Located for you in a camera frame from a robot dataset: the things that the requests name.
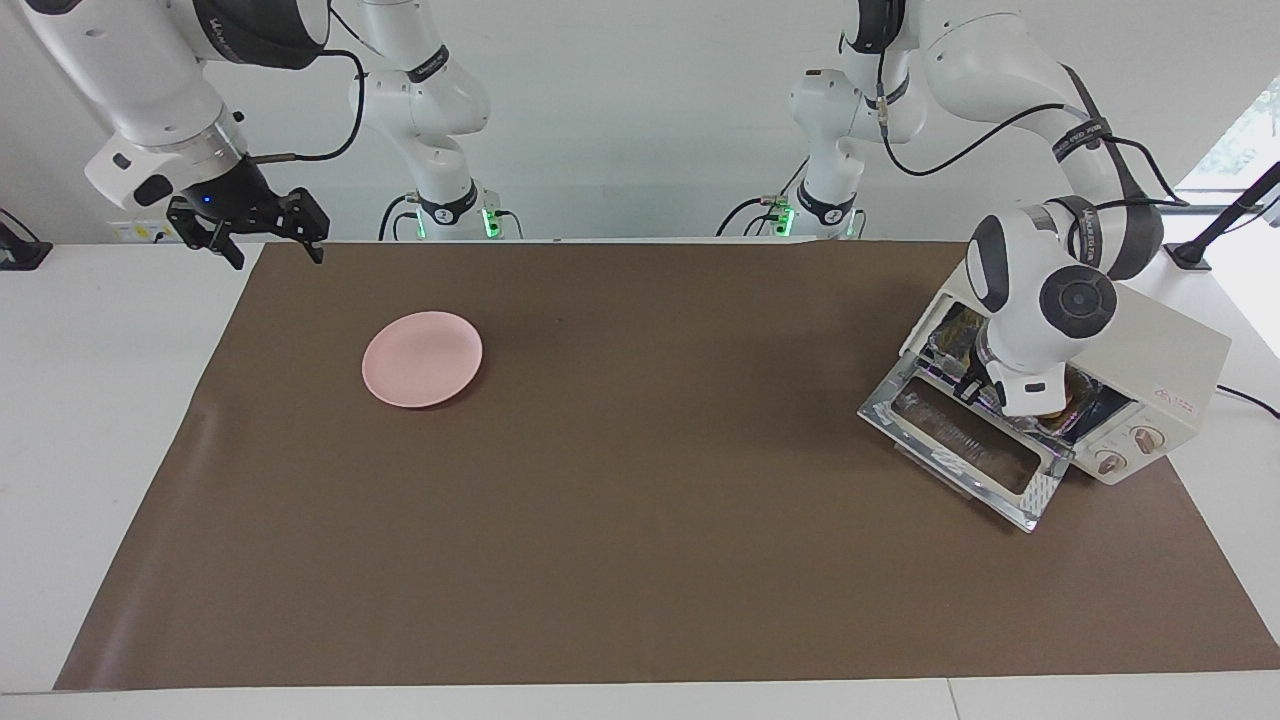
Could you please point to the cream toaster oven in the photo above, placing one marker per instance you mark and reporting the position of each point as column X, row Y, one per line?
column 1170, row 350

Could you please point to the black table clamp mount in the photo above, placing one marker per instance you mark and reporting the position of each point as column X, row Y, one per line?
column 20, row 250

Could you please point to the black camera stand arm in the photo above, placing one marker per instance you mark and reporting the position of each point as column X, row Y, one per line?
column 1225, row 220

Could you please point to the pink round plate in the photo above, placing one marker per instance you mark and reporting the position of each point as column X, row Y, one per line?
column 420, row 360

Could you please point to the brown table mat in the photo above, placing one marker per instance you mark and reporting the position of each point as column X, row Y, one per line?
column 640, row 560

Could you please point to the beige oven knob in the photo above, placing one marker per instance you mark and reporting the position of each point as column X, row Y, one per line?
column 1112, row 463
column 1149, row 439

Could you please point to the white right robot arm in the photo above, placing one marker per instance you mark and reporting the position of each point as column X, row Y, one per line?
column 140, row 70

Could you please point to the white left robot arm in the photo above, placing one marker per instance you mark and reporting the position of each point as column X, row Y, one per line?
column 1030, row 310

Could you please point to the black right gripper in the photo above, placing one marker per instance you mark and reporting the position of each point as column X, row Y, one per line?
column 235, row 195

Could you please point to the glass oven door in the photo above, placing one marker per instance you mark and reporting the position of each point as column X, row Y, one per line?
column 1040, row 495

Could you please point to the aluminium foil tray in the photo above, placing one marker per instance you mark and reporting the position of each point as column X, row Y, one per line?
column 955, row 335

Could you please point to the bright window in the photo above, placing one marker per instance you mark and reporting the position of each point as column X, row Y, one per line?
column 1245, row 140

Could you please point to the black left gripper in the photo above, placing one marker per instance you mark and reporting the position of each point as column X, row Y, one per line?
column 970, row 388

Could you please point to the white wall power socket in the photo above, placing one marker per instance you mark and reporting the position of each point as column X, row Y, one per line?
column 125, row 232

